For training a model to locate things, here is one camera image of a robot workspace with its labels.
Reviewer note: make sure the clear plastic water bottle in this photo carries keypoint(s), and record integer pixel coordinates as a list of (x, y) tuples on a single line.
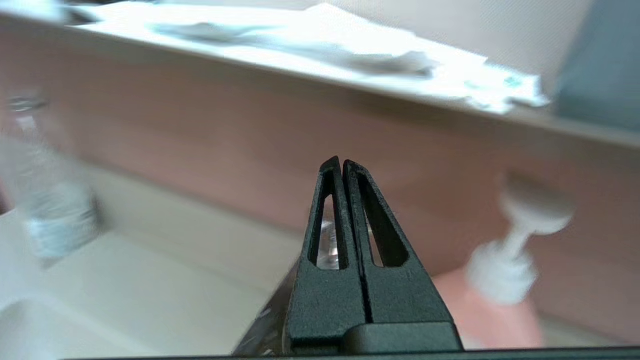
[(55, 220)]

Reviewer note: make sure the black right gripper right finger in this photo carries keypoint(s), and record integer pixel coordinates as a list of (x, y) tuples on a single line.
[(400, 295)]

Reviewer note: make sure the white ceramic sink basin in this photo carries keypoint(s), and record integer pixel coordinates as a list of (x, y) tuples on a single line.
[(100, 310)]

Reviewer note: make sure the pink soap pump bottle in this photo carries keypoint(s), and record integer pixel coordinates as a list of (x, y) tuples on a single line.
[(500, 280)]

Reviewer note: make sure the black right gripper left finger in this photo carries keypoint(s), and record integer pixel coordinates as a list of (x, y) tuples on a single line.
[(320, 300)]

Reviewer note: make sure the white crumpled towel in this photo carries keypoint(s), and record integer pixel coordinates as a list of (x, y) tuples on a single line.
[(350, 45)]

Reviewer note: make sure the chrome faucet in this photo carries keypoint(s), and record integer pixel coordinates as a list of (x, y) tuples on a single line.
[(265, 330)]

